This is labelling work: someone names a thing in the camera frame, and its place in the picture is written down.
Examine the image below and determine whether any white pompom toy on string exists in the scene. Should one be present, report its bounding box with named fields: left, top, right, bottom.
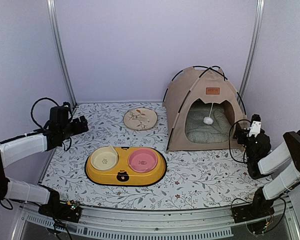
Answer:
left=203, top=103, right=214, bottom=125

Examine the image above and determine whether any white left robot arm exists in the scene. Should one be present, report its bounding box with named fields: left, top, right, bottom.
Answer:
left=0, top=104, right=89, bottom=217

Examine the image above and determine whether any green checkered pet cushion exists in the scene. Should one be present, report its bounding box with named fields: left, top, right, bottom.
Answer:
left=185, top=100, right=231, bottom=144

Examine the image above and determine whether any yellow double bowl holder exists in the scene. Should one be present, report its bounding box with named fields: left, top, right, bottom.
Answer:
left=84, top=147, right=167, bottom=187

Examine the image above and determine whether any beige fabric pet tent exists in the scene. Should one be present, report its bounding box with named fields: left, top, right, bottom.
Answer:
left=162, top=66, right=247, bottom=152

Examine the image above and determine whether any cream pet bowl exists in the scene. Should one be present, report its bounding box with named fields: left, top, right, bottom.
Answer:
left=89, top=145, right=119, bottom=172

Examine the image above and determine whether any round beige embroidered mat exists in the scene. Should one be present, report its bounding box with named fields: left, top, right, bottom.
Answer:
left=123, top=108, right=158, bottom=131

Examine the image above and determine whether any aluminium frame post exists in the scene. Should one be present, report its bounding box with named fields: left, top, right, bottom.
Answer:
left=239, top=0, right=265, bottom=97
left=46, top=0, right=77, bottom=108

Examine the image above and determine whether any floral white table mat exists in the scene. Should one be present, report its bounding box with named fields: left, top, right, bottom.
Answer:
left=42, top=102, right=272, bottom=211

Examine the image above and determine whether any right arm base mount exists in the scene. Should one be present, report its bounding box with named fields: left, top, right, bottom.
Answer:
left=230, top=188, right=275, bottom=235

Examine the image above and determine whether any right aluminium frame post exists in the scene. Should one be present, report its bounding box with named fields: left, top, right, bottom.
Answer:
left=239, top=0, right=265, bottom=97

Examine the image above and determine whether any aluminium front rail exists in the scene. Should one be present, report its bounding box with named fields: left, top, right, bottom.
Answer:
left=11, top=196, right=300, bottom=240

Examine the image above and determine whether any pink pet bowl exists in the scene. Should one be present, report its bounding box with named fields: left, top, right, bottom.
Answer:
left=128, top=148, right=158, bottom=174

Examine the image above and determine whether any left aluminium frame post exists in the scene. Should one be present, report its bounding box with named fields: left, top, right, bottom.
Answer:
left=46, top=0, right=77, bottom=108

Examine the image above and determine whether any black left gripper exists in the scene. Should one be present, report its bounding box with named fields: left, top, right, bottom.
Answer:
left=59, top=115, right=89, bottom=140

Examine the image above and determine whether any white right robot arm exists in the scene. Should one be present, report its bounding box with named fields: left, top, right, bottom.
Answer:
left=234, top=130, right=300, bottom=218

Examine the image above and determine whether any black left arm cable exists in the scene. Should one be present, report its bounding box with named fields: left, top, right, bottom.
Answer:
left=30, top=97, right=63, bottom=131

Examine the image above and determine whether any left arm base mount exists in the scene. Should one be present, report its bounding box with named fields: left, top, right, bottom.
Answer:
left=38, top=190, right=82, bottom=223

